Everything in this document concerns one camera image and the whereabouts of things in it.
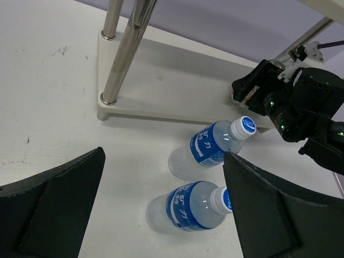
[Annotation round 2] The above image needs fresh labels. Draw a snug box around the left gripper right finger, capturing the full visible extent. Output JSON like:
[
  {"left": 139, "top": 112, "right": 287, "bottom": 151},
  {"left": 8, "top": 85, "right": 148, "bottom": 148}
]
[{"left": 223, "top": 152, "right": 343, "bottom": 257}]

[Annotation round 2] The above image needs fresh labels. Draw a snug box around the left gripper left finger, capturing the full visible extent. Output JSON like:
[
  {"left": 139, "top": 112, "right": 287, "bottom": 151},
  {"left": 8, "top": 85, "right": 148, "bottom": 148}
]
[{"left": 1, "top": 147, "right": 105, "bottom": 257}]

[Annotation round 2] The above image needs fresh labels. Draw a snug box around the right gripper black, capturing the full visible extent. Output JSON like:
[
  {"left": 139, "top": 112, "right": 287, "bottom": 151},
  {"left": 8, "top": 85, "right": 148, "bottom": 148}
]
[{"left": 232, "top": 60, "right": 289, "bottom": 116}]

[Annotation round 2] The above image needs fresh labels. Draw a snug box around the clear glass bottle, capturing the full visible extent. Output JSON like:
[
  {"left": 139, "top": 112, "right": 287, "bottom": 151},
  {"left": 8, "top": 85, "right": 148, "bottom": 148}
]
[{"left": 272, "top": 51, "right": 297, "bottom": 70}]

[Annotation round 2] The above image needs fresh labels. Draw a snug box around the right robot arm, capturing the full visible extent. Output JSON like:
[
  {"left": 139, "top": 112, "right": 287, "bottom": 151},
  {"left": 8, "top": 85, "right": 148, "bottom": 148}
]
[{"left": 232, "top": 60, "right": 343, "bottom": 174}]

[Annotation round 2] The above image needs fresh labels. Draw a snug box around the white two-tier shelf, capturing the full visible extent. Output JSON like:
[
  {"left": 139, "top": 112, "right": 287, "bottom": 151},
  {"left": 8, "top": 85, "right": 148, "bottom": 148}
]
[{"left": 96, "top": 0, "right": 344, "bottom": 134}]

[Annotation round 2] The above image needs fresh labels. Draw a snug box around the water bottle blue label rear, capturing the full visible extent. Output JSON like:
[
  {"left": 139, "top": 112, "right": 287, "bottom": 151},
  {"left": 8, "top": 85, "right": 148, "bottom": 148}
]
[{"left": 168, "top": 116, "right": 257, "bottom": 180}]

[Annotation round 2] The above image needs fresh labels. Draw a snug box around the water bottle blue label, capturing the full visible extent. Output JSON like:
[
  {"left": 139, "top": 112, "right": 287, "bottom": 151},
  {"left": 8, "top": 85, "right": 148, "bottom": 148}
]
[
  {"left": 168, "top": 116, "right": 257, "bottom": 180},
  {"left": 146, "top": 181, "right": 233, "bottom": 234}
]

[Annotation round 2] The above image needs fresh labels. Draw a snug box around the water bottle blue label front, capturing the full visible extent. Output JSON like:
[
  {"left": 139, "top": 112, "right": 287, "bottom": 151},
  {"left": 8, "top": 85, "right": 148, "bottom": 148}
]
[{"left": 146, "top": 181, "right": 233, "bottom": 234}]

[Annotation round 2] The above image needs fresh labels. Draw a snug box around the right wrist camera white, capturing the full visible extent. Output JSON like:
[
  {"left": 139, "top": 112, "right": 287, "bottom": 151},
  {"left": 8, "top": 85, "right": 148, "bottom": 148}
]
[{"left": 276, "top": 41, "right": 325, "bottom": 82}]

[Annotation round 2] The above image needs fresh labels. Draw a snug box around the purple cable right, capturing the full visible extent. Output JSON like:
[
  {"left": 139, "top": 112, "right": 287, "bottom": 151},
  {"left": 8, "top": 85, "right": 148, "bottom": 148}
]
[{"left": 317, "top": 39, "right": 344, "bottom": 51}]

